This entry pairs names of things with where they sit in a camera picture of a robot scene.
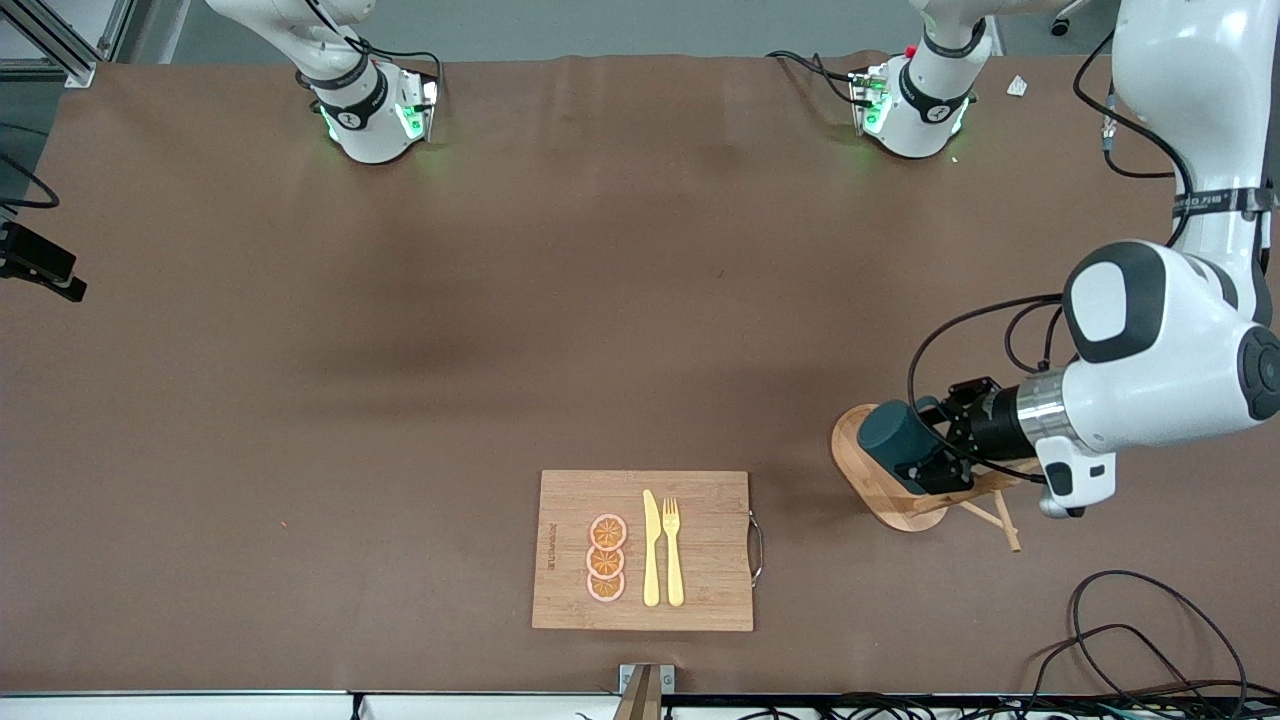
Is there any dark green cup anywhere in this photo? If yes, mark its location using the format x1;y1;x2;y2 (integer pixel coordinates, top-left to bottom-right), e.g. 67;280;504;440
856;400;951;496

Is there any wooden mug tree rack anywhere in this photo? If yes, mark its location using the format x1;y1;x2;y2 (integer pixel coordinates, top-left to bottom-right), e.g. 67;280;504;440
830;403;1041;554

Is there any bamboo cutting board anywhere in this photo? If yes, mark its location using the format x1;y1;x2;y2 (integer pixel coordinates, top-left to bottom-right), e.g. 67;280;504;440
531;470;765;633

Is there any brown table cover sheet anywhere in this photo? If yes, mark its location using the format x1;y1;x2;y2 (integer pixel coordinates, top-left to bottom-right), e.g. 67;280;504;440
0;50;1280;696

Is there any yellow plastic fork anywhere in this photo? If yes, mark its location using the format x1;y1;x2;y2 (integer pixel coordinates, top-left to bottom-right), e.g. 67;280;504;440
662;497;686;608

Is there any yellow plastic knife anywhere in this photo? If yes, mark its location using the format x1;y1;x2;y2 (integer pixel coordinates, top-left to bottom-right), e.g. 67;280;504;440
643;489;662;608

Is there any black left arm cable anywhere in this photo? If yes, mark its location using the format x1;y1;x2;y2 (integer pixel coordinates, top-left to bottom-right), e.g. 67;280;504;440
905;30;1196;486

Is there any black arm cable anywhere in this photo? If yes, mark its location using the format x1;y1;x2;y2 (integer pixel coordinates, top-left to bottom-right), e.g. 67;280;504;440
0;120;61;211
905;30;1196;486

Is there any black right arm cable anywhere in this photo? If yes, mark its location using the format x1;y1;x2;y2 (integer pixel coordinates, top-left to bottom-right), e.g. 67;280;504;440
0;120;61;211

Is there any aluminium frame profile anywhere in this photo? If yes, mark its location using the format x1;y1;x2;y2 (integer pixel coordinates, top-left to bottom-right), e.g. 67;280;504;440
0;0;136;89

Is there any black loose cable large loop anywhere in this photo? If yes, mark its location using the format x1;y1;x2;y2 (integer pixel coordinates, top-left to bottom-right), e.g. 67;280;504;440
1068;570;1251;720

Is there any black loose cable small loop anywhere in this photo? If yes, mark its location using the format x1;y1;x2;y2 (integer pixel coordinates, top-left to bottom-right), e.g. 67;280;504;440
1020;625;1206;720

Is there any metal mount bracket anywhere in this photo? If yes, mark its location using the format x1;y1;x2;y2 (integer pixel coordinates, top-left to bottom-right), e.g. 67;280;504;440
618;663;676;720

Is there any black base cable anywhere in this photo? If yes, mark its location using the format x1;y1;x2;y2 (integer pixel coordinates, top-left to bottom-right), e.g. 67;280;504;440
350;38;444;101
766;50;863;106

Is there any white table edge rail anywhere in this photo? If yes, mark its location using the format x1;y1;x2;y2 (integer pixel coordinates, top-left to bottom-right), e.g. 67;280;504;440
0;690;621;720

